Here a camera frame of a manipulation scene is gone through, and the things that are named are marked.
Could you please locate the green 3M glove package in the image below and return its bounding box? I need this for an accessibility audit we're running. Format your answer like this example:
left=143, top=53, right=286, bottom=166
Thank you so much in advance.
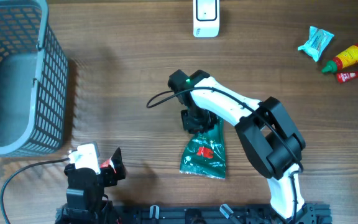
left=180, top=117, right=226, bottom=179

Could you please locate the light green wipes packet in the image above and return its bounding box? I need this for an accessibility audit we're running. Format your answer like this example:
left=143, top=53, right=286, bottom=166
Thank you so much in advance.
left=298, top=26, right=334, bottom=62

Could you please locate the small red box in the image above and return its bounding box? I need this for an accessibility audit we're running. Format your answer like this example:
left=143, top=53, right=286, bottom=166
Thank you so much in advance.
left=336, top=72, right=358, bottom=83

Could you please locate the red chili sauce bottle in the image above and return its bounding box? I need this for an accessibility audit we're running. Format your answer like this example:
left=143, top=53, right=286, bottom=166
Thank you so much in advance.
left=321, top=43, right=358, bottom=73

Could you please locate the small red sachet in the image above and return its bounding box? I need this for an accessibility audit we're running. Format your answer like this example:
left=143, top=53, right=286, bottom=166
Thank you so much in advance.
left=100, top=157, right=117, bottom=174

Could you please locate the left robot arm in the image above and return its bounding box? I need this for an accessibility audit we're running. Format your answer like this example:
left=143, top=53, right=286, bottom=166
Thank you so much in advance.
left=55, top=148, right=126, bottom=224

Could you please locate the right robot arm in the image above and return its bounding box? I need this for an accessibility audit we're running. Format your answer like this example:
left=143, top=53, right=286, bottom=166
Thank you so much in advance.
left=168, top=70, right=305, bottom=223

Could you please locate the white barcode scanner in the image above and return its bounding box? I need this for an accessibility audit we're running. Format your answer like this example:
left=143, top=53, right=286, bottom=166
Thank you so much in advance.
left=193, top=0, right=220, bottom=38

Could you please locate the grey plastic mesh basket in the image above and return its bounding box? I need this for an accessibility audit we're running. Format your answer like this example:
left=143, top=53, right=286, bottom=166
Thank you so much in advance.
left=0, top=1, right=68, bottom=157

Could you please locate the left black camera cable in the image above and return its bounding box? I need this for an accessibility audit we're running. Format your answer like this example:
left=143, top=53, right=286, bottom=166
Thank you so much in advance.
left=0, top=157, right=71, bottom=224

